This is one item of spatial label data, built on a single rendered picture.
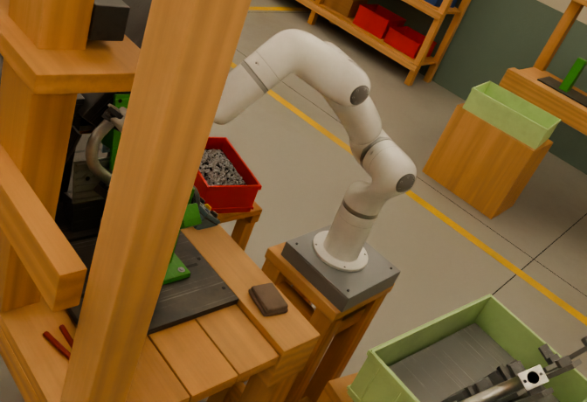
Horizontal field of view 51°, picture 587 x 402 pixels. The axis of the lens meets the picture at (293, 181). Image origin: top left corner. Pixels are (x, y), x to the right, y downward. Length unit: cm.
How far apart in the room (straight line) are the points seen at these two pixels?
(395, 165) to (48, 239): 97
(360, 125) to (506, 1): 545
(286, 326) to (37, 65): 94
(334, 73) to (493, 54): 564
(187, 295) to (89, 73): 74
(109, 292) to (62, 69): 38
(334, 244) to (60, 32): 110
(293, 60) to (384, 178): 50
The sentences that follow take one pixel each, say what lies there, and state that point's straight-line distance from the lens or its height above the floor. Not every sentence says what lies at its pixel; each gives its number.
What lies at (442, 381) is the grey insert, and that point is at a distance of 190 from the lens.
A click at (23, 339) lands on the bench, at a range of 154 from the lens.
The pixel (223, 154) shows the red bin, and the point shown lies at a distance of 236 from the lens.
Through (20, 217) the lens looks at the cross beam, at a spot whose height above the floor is 127.
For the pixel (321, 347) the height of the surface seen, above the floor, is 69.
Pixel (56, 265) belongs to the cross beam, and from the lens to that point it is 113.
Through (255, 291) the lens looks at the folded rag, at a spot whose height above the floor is 93.
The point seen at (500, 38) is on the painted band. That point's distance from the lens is 701.
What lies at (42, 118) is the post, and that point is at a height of 140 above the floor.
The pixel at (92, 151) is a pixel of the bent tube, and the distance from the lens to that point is 166.
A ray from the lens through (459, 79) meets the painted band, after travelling 721.
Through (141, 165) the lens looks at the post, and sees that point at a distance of 92.
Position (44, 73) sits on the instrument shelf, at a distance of 111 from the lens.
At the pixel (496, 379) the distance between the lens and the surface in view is 193.
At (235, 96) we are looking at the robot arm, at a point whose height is 146.
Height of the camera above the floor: 203
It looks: 30 degrees down
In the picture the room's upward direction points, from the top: 22 degrees clockwise
